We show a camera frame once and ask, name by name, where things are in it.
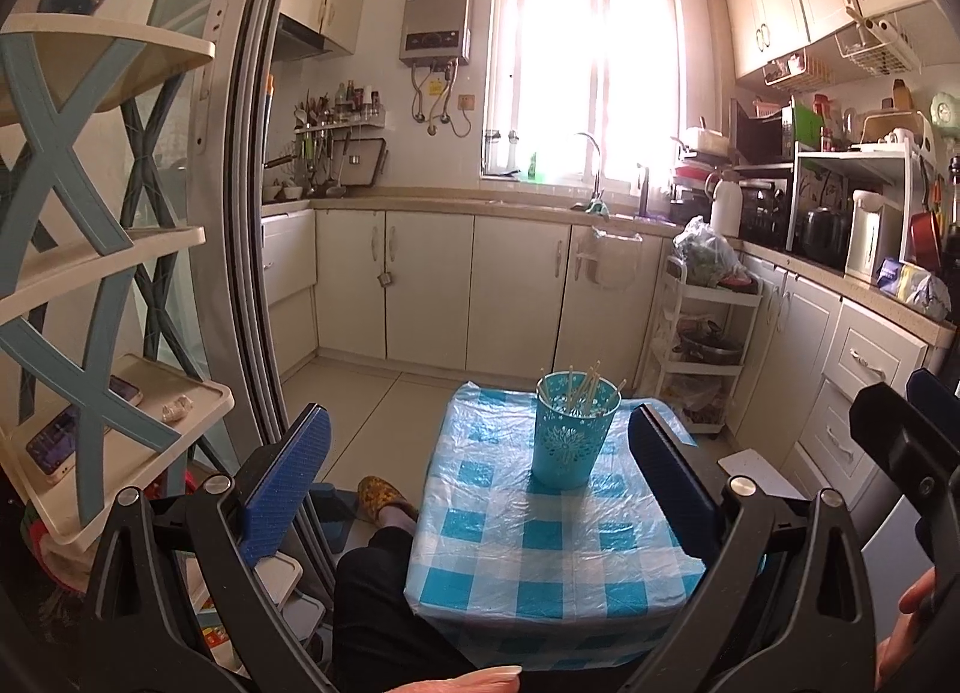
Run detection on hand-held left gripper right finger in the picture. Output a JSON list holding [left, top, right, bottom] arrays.
[[626, 402, 878, 693]]

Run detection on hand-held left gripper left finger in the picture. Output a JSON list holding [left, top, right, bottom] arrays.
[[81, 402, 335, 693]]

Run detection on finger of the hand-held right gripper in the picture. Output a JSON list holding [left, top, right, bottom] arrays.
[[905, 367, 943, 433], [850, 382, 960, 568]]

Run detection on teal plastic utensil holder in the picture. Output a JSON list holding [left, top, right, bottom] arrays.
[[535, 370, 623, 491]]

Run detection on hanging kitchen utensils rack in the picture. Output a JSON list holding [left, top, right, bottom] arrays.
[[291, 82, 387, 200]]

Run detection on person's right hand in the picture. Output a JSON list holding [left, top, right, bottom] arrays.
[[874, 564, 943, 693]]

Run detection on person's left hand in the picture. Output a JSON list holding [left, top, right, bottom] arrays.
[[397, 664, 524, 693]]

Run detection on blue mop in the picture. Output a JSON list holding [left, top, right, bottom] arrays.
[[310, 481, 359, 551]]

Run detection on yellow patterned slipper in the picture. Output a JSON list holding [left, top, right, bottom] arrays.
[[356, 475, 419, 523]]

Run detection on white flat board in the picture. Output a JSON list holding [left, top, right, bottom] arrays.
[[718, 448, 809, 500]]

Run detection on crumpled plastic bag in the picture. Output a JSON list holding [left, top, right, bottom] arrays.
[[900, 265, 955, 323]]

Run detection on blue box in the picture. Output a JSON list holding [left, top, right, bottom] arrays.
[[873, 257, 913, 293]]

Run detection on white storage trolley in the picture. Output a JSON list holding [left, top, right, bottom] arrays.
[[647, 254, 764, 433]]

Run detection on cream kitchen base cabinets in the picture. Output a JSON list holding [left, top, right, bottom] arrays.
[[261, 209, 320, 368], [313, 207, 665, 373], [739, 250, 950, 491]]

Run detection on white plastic box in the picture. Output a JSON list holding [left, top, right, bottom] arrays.
[[182, 549, 328, 665]]

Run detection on red hanging pan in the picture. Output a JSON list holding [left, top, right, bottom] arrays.
[[910, 209, 944, 272]]

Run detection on blue white checked tablecloth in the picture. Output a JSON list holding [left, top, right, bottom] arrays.
[[403, 379, 710, 671]]

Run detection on white electric water boiler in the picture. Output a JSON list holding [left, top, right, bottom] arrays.
[[845, 190, 905, 284]]

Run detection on person's leg in black trousers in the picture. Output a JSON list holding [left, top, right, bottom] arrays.
[[332, 524, 481, 693]]

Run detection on smartphone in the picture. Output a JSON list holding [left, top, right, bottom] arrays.
[[25, 406, 80, 478], [105, 373, 145, 407]]

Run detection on black cooking pot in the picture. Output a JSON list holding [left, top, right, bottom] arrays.
[[798, 207, 852, 263]]

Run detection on white hanging waste bin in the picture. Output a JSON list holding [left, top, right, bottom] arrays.
[[574, 228, 646, 290]]

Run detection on green filled plastic bag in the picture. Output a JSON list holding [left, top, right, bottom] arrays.
[[673, 216, 752, 287]]

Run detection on cream and teal shelf rack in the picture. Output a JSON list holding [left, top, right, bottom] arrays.
[[0, 14, 235, 578]]

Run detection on white counter shelf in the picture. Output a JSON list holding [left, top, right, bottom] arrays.
[[786, 140, 932, 268]]

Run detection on white thermos jug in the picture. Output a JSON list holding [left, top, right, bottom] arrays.
[[709, 172, 744, 239]]

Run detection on green cutting board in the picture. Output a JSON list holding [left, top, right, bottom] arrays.
[[793, 101, 823, 148]]

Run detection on black microwave oven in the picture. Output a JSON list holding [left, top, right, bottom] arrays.
[[730, 97, 796, 166]]

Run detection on chrome sink faucet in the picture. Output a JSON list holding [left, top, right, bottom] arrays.
[[572, 132, 607, 205]]

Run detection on white framed kitchen window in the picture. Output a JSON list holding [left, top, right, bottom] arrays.
[[480, 0, 687, 188]]

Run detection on range hood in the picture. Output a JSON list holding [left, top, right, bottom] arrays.
[[268, 14, 332, 65]]

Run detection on sliding glass door frame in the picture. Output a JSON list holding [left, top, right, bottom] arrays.
[[191, 0, 338, 593]]

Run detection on white wire basket with roll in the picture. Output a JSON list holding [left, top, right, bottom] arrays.
[[835, 7, 923, 77]]

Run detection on grey wall water heater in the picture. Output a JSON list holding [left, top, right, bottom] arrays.
[[397, 0, 473, 68]]

